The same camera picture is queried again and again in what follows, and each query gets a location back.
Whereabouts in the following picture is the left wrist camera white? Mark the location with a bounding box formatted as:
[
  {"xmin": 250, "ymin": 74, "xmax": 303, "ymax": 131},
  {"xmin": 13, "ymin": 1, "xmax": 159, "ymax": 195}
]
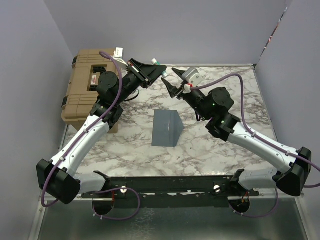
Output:
[{"xmin": 112, "ymin": 47, "xmax": 129, "ymax": 70}]

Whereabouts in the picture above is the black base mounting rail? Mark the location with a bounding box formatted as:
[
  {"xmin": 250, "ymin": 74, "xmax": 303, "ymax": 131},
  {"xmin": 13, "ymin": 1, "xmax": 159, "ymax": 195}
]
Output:
[{"xmin": 81, "ymin": 170, "xmax": 259, "ymax": 209}]

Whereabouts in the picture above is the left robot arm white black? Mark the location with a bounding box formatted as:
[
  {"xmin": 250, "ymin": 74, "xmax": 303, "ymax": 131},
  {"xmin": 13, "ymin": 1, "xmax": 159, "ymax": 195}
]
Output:
[{"xmin": 36, "ymin": 58, "xmax": 167, "ymax": 205}]

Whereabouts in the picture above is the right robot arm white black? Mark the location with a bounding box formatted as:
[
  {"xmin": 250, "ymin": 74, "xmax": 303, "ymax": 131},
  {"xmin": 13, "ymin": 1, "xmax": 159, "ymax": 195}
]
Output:
[{"xmin": 162, "ymin": 68, "xmax": 312, "ymax": 197}]

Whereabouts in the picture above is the grey paper envelope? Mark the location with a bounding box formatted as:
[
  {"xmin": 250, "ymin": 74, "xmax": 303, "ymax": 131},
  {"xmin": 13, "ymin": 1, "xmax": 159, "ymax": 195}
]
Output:
[{"xmin": 151, "ymin": 109, "xmax": 184, "ymax": 147}]

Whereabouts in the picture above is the green white glue stick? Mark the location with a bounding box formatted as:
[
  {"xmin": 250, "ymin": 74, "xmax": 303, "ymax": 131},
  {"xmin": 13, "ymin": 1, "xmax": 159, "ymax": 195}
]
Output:
[{"xmin": 162, "ymin": 71, "xmax": 168, "ymax": 78}]

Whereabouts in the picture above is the tan plastic tool case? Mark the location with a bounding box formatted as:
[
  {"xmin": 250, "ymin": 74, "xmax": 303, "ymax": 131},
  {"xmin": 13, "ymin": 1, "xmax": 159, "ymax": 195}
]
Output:
[{"xmin": 61, "ymin": 49, "xmax": 117, "ymax": 131}]

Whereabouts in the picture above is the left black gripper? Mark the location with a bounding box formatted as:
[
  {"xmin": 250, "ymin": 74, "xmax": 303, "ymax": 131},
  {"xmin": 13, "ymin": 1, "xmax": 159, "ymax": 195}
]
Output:
[{"xmin": 115, "ymin": 58, "xmax": 167, "ymax": 106}]

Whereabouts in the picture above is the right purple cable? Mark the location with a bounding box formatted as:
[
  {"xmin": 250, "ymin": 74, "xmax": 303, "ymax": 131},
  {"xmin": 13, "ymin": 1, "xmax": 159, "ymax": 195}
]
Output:
[{"xmin": 192, "ymin": 73, "xmax": 320, "ymax": 219}]

